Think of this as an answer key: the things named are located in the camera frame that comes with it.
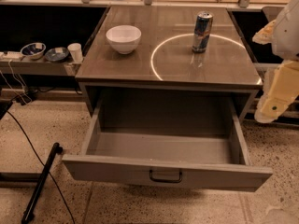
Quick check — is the blue silver redbull can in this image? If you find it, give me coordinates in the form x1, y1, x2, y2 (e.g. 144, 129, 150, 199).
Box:
192, 11, 213, 53

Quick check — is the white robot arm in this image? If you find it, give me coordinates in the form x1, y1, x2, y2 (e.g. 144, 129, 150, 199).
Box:
252, 0, 299, 123

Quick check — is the open grey wooden drawer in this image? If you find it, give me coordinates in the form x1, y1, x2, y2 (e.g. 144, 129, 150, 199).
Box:
63, 97, 273, 191

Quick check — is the grey wooden cabinet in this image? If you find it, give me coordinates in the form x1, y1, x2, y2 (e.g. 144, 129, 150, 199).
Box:
76, 6, 262, 119

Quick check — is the white ceramic bowl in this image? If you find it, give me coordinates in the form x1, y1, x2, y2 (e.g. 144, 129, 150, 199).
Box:
106, 25, 142, 54

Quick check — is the white paper cup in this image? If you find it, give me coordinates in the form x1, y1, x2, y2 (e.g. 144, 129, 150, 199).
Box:
67, 43, 83, 63

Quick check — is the grey side shelf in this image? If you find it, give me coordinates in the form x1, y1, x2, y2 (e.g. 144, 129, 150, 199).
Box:
0, 59, 80, 77

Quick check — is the white rimmed blue bowl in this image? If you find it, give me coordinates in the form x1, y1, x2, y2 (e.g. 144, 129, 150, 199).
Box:
21, 42, 46, 60

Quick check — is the white power strip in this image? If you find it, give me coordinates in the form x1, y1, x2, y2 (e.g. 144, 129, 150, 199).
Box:
0, 51, 22, 61

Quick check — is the black metal stand leg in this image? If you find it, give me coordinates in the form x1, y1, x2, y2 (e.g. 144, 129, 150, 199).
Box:
21, 143, 63, 224

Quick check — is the black drawer handle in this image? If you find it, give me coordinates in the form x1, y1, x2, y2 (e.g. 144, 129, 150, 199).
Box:
149, 170, 182, 184

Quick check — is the white cable on shelf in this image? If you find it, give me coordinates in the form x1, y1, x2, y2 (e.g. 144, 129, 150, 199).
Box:
0, 58, 33, 105

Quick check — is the black floor cable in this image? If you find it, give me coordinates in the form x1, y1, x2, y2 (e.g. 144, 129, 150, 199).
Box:
6, 109, 77, 224

